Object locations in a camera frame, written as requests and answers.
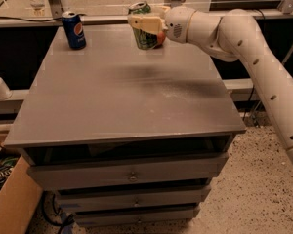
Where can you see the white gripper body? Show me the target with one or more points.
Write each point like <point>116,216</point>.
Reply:
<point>178,23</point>

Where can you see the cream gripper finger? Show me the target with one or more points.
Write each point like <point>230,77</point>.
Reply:
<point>160,10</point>
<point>146,23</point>

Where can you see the green soda can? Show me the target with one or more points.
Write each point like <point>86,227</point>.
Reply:
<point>144,40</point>

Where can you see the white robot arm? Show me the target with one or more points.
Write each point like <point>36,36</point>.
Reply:
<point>230,37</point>

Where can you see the blue Pepsi can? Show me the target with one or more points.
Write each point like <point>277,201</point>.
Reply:
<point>73,29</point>

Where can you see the red apple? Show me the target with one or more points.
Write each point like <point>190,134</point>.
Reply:
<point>161,36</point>

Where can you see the grey drawer cabinet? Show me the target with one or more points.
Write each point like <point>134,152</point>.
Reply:
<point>113,101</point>

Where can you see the top grey drawer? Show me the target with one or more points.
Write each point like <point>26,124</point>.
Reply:
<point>131,171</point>

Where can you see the grey drawer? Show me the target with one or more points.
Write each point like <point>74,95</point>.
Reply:
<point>127,199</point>
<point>131,171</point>
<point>138,216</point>

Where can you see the middle grey drawer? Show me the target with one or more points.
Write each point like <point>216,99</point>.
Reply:
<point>127,199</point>

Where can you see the bottom grey drawer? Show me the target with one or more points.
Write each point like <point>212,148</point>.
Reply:
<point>138,216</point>

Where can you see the cardboard box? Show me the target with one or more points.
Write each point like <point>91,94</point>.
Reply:
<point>19,198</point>

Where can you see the metal frame rail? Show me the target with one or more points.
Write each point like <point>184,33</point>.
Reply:
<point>10,22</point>

